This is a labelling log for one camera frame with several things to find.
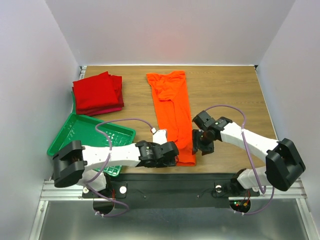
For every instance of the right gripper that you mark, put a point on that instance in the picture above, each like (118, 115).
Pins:
(198, 143)

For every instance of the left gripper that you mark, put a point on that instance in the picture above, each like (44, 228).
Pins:
(171, 162)

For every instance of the orange t shirt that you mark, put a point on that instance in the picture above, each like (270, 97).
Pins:
(173, 113)

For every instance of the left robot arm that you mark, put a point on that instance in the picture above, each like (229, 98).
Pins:
(75, 164)

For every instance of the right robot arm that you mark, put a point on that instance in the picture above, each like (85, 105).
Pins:
(283, 163)

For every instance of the green plastic tray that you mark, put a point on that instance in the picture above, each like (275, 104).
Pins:
(82, 128)

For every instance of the folded dark red t shirt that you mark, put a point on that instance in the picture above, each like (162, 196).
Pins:
(98, 100)

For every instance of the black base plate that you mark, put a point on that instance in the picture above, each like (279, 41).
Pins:
(173, 190)

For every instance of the aluminium frame rail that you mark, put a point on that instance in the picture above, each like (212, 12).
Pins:
(64, 214)

